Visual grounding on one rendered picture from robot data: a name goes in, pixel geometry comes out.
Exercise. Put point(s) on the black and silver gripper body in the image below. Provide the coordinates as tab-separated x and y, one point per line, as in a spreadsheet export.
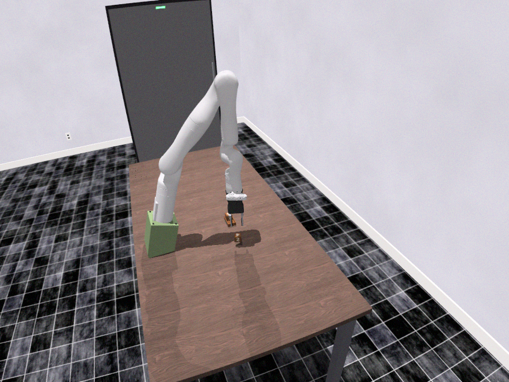
235	196

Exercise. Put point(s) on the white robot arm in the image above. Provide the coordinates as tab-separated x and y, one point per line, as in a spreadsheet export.
222	92

